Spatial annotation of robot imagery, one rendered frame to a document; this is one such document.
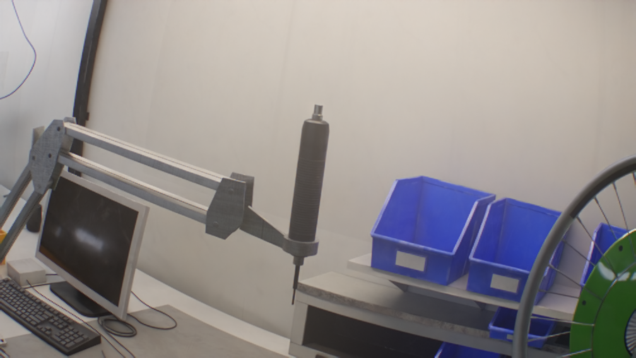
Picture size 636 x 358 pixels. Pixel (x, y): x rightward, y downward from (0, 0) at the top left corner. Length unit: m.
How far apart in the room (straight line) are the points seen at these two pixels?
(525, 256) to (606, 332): 0.66
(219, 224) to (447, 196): 0.64
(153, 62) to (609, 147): 1.45
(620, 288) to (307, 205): 0.54
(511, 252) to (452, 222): 0.18
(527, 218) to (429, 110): 0.36
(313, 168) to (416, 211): 0.59
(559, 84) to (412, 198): 0.48
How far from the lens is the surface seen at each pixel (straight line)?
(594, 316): 0.88
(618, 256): 0.87
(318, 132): 1.01
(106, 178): 1.12
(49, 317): 1.63
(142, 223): 1.60
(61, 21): 2.75
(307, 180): 1.02
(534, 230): 1.48
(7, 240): 1.32
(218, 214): 1.05
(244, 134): 1.86
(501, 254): 1.51
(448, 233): 1.56
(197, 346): 1.67
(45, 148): 1.19
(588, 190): 0.86
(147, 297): 1.95
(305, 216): 1.03
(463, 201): 1.53
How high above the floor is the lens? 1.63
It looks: 10 degrees down
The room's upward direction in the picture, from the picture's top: 7 degrees clockwise
